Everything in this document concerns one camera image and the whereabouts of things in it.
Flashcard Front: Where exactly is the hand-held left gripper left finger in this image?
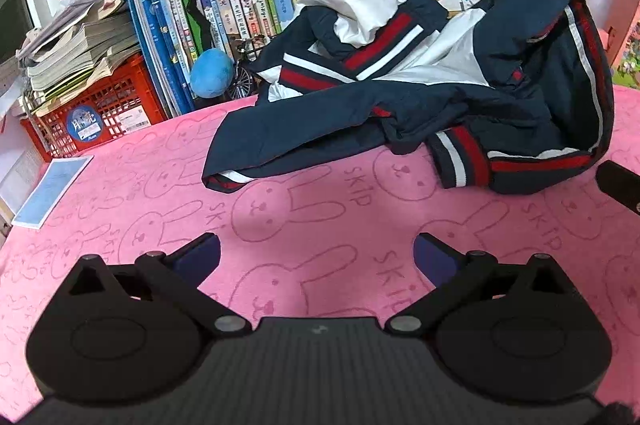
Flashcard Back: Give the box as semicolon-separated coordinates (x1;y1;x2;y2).
61;233;252;338

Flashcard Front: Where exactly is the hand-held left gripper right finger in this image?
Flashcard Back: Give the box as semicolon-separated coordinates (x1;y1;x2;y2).
385;233;578;338

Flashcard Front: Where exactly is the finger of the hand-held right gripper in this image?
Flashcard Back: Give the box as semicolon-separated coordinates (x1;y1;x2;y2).
596;161;640;220

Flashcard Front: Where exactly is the navy white red-striped jacket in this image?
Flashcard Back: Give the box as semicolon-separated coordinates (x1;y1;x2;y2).
201;0;615;196

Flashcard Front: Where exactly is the pink rabbit-print blanket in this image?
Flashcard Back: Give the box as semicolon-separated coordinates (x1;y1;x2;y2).
0;85;640;425

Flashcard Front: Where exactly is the pink picture box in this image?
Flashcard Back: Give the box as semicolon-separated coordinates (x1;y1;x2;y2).
602;0;640;90

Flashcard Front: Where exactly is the light blue booklet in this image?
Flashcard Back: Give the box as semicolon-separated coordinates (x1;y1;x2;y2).
11;155;95;231

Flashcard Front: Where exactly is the red crate with blue sticker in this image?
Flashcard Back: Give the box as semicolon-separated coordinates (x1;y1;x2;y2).
20;52;168;163

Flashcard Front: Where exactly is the blue plush ball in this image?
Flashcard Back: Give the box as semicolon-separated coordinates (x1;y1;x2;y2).
190;48;236;98

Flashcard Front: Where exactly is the miniature bicycle model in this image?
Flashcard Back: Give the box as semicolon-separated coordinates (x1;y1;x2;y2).
222;35;268;100

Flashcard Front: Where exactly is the row of tall blue workbooks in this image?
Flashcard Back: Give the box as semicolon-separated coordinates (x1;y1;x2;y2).
125;0;201;116

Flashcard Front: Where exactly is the stack of papers and booklets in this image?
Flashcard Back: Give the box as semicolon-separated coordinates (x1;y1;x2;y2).
15;0;143;106

